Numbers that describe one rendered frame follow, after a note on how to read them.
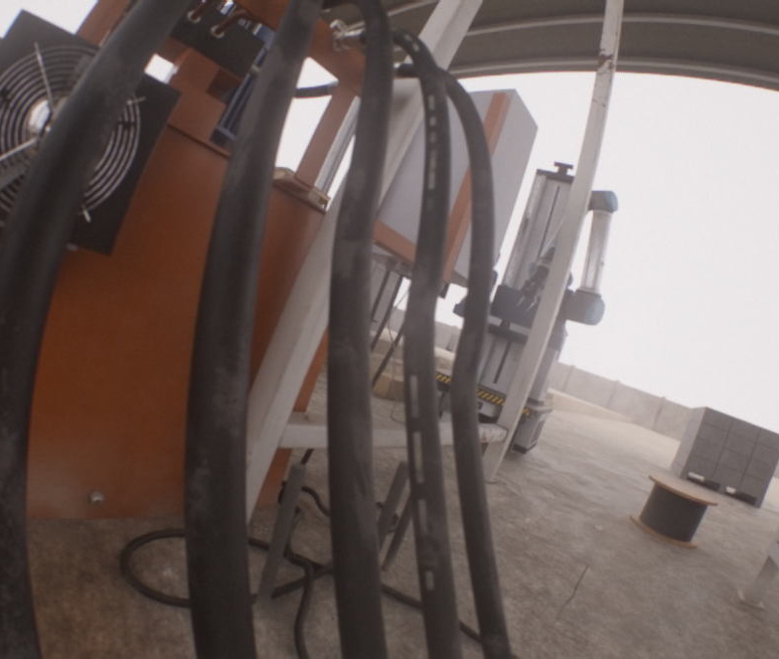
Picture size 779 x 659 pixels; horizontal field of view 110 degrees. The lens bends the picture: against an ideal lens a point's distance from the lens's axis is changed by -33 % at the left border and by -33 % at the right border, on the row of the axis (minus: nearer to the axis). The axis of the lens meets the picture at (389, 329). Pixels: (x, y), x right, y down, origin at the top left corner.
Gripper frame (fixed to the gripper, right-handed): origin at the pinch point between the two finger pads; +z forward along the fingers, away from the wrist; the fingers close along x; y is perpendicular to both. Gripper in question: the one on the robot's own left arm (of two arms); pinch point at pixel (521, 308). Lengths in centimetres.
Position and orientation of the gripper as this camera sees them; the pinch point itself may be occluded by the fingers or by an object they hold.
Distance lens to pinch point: 177.6
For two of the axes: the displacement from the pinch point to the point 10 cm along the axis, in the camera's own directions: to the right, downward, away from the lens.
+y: -3.7, -5.6, -7.4
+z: -6.3, 7.4, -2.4
